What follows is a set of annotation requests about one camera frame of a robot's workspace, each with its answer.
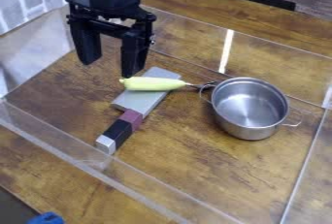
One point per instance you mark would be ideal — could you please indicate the blue object at bottom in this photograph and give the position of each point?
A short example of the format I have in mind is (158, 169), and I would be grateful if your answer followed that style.
(46, 218)

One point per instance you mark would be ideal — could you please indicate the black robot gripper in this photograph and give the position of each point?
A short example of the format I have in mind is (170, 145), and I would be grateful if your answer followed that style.
(115, 18)

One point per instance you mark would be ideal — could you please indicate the clear acrylic enclosure panels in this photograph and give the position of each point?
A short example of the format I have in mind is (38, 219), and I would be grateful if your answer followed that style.
(181, 171)

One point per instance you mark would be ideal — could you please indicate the small steel pot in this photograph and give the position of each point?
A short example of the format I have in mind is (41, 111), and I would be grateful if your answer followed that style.
(251, 108)

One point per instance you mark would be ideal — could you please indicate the grey toy cleaver knife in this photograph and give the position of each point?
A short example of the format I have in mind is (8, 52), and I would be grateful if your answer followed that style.
(137, 103)

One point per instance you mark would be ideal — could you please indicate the yellow handled metal spoon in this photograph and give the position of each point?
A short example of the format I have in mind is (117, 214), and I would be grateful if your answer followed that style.
(158, 84)

